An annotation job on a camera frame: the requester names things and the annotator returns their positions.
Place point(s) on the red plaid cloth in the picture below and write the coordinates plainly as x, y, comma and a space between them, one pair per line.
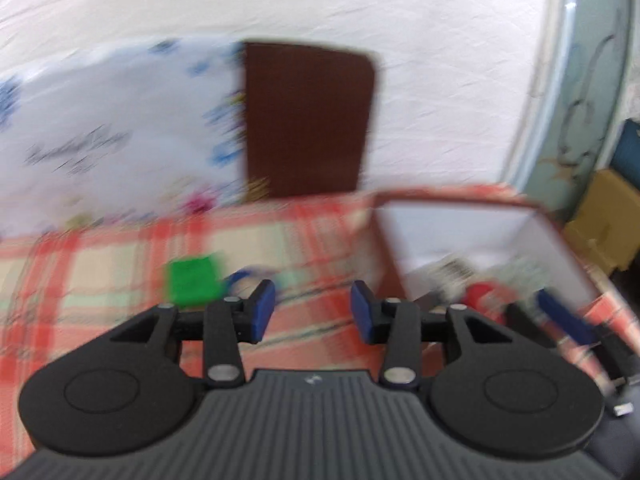
110, 260

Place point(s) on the white barcoded packet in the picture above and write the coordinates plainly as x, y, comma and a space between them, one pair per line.
454, 272

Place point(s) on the white printed plastic bag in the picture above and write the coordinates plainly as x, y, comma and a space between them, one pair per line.
110, 130

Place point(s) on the red tape roll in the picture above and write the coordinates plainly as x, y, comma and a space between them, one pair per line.
482, 296

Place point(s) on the brown box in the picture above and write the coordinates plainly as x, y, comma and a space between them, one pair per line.
450, 230

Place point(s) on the frosted glass door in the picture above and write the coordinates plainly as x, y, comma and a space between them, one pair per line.
575, 85

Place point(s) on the tan cardboard box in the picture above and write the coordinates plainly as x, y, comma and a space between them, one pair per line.
607, 215

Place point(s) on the clear plastic bottle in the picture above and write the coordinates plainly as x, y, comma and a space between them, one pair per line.
240, 276

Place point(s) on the green square block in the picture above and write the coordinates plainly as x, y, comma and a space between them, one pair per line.
195, 280

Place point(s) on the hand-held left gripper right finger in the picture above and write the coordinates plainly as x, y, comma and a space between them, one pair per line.
361, 311

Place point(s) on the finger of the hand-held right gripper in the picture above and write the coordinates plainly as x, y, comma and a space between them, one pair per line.
527, 324
565, 316

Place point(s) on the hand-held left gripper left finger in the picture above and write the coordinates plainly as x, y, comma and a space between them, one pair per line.
263, 306

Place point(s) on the blue container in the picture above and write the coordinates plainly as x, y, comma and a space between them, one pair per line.
629, 152

